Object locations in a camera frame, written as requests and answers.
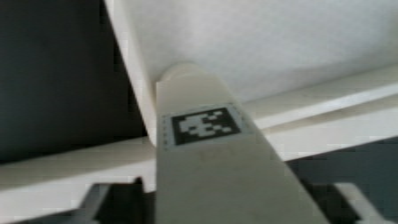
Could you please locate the white desk top tray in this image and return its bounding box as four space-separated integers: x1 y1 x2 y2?
104 0 398 148

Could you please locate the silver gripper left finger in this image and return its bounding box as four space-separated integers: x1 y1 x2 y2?
35 178 157 224

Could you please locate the white front barrier wall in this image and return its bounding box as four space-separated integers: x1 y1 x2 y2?
0 89 398 224

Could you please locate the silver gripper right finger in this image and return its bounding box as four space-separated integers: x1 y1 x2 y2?
303 181 398 224

